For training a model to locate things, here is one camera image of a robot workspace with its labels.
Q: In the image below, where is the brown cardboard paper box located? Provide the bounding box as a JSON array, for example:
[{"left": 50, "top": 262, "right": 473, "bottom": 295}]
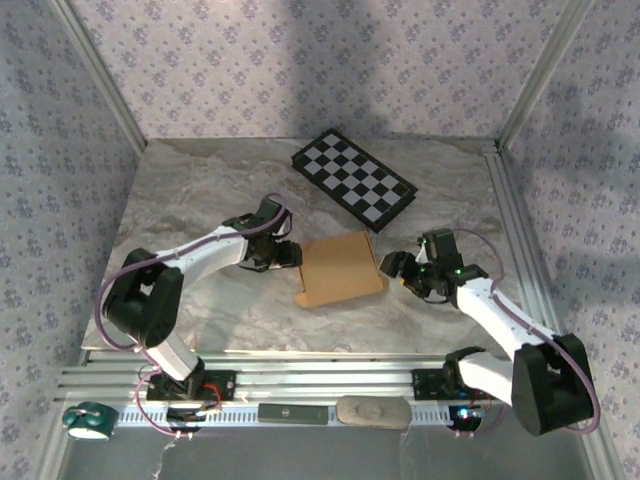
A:
[{"left": 294, "top": 230, "right": 390, "bottom": 308}]

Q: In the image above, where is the black and white checkerboard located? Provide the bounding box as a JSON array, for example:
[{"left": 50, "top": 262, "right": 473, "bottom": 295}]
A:
[{"left": 291, "top": 128, "right": 419, "bottom": 235}]

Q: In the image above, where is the grey oval metal plate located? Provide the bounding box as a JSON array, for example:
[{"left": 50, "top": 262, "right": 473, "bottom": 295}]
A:
[{"left": 335, "top": 394, "right": 413, "bottom": 430}]

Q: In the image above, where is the black rectangular flat device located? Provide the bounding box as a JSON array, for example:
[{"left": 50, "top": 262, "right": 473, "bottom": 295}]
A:
[{"left": 257, "top": 402, "right": 331, "bottom": 427}]

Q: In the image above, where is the black controller board with LED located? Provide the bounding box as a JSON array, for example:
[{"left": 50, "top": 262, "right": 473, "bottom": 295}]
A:
[{"left": 448, "top": 404, "right": 485, "bottom": 434}]

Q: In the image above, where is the green tape roll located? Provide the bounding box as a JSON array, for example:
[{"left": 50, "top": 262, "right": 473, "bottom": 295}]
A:
[{"left": 60, "top": 402, "right": 120, "bottom": 442}]

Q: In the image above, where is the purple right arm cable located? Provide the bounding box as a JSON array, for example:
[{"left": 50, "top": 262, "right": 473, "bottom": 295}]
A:
[{"left": 452, "top": 228, "right": 601, "bottom": 441}]

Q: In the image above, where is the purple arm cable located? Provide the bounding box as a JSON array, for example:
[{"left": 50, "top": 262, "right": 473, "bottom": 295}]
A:
[
  {"left": 452, "top": 228, "right": 601, "bottom": 441},
  {"left": 98, "top": 192, "right": 294, "bottom": 441}
]

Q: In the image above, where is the aluminium side rail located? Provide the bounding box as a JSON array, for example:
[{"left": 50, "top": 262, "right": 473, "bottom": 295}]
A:
[{"left": 482, "top": 139, "right": 589, "bottom": 366}]

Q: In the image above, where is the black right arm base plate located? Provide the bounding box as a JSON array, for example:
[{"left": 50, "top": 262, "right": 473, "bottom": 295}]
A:
[{"left": 410, "top": 368, "right": 503, "bottom": 401}]

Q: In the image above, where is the long aluminium base rail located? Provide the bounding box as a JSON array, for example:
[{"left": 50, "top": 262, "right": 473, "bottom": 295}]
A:
[{"left": 55, "top": 363, "right": 599, "bottom": 404}]

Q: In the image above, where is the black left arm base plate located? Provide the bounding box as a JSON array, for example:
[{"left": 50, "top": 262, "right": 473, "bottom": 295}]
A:
[{"left": 146, "top": 369, "right": 237, "bottom": 403}]

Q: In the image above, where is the white slotted cable duct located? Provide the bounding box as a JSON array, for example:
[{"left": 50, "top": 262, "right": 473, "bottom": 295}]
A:
[{"left": 117, "top": 403, "right": 484, "bottom": 427}]

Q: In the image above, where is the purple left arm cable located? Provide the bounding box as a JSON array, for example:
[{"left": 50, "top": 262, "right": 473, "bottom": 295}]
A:
[{"left": 98, "top": 192, "right": 294, "bottom": 441}]

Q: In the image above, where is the aluminium corner post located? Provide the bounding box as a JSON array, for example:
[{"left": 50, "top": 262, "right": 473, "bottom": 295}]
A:
[
  {"left": 49, "top": 0, "right": 151, "bottom": 151},
  {"left": 494, "top": 0, "right": 597, "bottom": 151}
]

